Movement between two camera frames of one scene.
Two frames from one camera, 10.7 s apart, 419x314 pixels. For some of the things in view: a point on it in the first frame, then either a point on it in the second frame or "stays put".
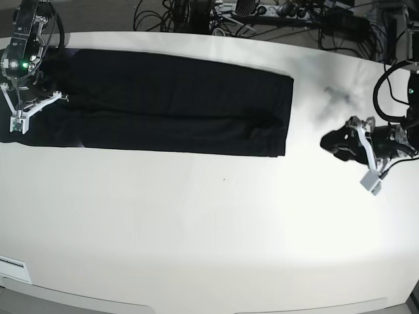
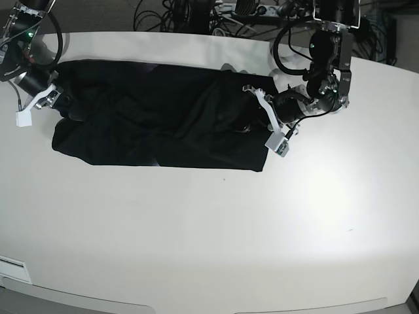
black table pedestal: [191, 16] stays put
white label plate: [15, 268] stays put
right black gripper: [388, 141] to [287, 106]
